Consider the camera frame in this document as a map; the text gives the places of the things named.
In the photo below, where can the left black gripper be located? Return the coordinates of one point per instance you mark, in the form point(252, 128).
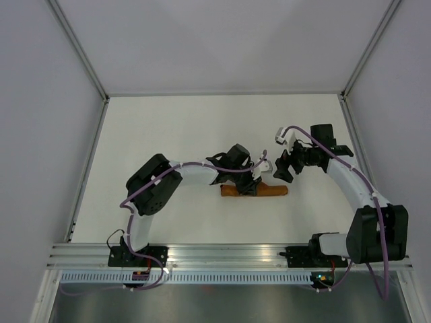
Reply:
point(249, 188)

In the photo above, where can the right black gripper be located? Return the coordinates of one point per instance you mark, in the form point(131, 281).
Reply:
point(283, 163)

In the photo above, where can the orange-brown cloth napkin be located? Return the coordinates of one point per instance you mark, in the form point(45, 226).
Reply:
point(262, 190)

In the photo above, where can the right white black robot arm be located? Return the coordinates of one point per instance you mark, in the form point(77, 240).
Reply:
point(378, 232)

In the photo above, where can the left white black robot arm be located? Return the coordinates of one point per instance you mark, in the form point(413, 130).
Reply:
point(152, 186)

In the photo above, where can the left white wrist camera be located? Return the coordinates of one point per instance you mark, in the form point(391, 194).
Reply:
point(263, 165)

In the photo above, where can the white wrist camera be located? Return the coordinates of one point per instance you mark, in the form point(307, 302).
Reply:
point(286, 138)
point(263, 165)

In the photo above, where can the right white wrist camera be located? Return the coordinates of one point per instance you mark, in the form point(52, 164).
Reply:
point(286, 138)

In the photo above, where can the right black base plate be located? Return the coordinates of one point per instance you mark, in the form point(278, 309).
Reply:
point(302, 257)

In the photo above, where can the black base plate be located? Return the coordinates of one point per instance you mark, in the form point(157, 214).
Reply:
point(121, 257)
point(302, 257)

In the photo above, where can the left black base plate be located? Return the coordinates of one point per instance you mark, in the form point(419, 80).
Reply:
point(121, 257)

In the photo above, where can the white slotted cable duct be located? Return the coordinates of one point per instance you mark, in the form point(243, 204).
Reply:
point(191, 277)

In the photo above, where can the right aluminium frame post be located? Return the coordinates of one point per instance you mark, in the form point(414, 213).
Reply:
point(377, 35)

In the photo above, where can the aluminium frame post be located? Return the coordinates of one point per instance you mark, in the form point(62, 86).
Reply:
point(377, 35)
point(78, 49)

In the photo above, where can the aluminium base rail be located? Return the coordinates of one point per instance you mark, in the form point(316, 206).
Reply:
point(249, 257)

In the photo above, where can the left aluminium frame post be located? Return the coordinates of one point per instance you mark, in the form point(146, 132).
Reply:
point(78, 49)

